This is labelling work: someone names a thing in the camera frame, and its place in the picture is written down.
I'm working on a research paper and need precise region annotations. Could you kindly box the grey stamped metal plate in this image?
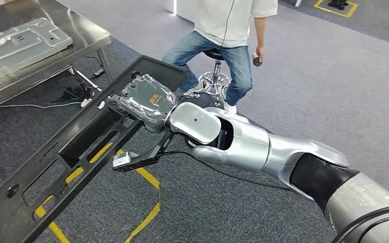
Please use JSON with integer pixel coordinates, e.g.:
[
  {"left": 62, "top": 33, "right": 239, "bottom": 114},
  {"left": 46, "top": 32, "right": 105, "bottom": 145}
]
[{"left": 0, "top": 17, "right": 74, "bottom": 83}]

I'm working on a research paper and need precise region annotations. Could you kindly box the white cable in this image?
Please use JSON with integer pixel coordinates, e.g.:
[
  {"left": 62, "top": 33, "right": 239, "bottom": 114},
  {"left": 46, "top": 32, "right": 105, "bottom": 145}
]
[{"left": 0, "top": 101, "right": 83, "bottom": 109}]

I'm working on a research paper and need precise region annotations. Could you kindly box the black cable bundle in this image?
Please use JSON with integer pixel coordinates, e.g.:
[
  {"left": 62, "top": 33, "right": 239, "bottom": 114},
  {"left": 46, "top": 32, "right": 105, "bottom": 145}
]
[{"left": 51, "top": 85, "right": 92, "bottom": 103}]

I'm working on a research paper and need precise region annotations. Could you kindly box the thin black camera cable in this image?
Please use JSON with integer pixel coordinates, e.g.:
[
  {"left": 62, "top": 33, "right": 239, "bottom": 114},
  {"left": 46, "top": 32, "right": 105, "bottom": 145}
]
[{"left": 161, "top": 151, "right": 293, "bottom": 192}]

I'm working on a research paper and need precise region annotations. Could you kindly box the stainless steel workbench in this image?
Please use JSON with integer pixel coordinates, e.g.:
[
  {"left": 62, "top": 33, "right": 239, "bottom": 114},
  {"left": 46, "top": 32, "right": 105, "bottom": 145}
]
[{"left": 0, "top": 0, "right": 113, "bottom": 116}]

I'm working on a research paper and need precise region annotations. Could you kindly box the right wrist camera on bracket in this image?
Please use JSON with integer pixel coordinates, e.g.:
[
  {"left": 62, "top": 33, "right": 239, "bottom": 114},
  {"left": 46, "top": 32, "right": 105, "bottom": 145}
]
[{"left": 111, "top": 131, "right": 176, "bottom": 173}]

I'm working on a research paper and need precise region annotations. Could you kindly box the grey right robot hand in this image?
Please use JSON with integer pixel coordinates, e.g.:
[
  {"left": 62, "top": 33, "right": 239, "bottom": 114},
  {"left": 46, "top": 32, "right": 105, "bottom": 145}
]
[{"left": 108, "top": 73, "right": 178, "bottom": 134}]

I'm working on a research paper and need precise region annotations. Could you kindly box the person's left hand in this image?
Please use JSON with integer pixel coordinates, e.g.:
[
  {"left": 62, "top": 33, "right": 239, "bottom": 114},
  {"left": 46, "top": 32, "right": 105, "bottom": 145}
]
[{"left": 255, "top": 45, "right": 265, "bottom": 65}]

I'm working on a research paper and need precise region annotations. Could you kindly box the person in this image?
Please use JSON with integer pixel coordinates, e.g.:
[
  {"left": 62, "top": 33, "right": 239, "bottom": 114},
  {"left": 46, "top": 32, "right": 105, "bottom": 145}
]
[
  {"left": 162, "top": 0, "right": 279, "bottom": 115},
  {"left": 327, "top": 0, "right": 349, "bottom": 10}
]

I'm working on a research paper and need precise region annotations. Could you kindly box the white pedestal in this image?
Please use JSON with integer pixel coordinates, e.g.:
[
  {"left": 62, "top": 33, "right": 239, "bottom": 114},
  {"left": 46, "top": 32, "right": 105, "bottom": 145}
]
[{"left": 166, "top": 0, "right": 197, "bottom": 23}]

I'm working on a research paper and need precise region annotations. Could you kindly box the long black plastic part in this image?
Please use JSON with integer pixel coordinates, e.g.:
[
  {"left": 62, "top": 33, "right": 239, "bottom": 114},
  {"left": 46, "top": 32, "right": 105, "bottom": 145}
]
[{"left": 0, "top": 55, "right": 187, "bottom": 243}]

